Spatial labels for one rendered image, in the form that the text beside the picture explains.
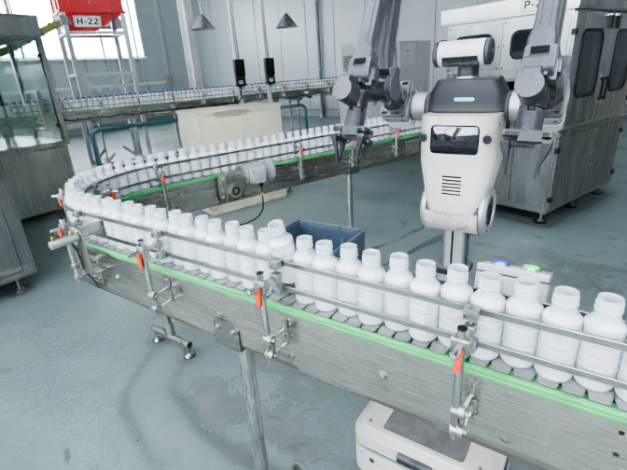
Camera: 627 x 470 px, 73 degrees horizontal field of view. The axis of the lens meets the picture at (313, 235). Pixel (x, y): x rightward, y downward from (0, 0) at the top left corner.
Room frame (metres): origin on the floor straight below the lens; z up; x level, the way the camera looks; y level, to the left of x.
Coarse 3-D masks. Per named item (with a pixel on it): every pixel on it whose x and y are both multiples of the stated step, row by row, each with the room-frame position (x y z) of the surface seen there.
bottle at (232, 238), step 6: (228, 222) 1.06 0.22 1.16; (234, 222) 1.07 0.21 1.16; (228, 228) 1.04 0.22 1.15; (234, 228) 1.04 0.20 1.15; (228, 234) 1.04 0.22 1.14; (234, 234) 1.04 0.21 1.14; (228, 240) 1.03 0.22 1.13; (234, 240) 1.03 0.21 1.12; (228, 246) 1.03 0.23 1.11; (234, 246) 1.02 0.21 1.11; (228, 252) 1.03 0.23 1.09; (228, 258) 1.03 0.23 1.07; (234, 258) 1.02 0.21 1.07; (228, 264) 1.03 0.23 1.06; (234, 264) 1.02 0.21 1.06; (234, 270) 1.02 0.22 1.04; (240, 270) 1.02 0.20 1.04; (234, 276) 1.02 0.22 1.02; (234, 282) 1.03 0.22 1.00; (240, 282) 1.03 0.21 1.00
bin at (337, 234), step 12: (288, 228) 1.60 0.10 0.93; (300, 228) 1.66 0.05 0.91; (312, 228) 1.63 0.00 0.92; (324, 228) 1.60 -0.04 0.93; (336, 228) 1.56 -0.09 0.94; (348, 228) 1.53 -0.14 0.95; (336, 240) 1.56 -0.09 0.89; (348, 240) 1.53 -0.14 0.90; (360, 240) 1.47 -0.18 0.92; (336, 252) 1.32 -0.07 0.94; (360, 252) 1.46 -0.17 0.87
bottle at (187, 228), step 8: (184, 216) 1.16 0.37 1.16; (192, 216) 1.15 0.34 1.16; (184, 224) 1.13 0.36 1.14; (192, 224) 1.14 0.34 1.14; (184, 232) 1.12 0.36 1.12; (192, 232) 1.13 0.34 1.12; (184, 248) 1.12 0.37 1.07; (192, 248) 1.12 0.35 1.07; (184, 256) 1.13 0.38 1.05; (192, 256) 1.12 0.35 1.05; (184, 264) 1.13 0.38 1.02; (192, 264) 1.12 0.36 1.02
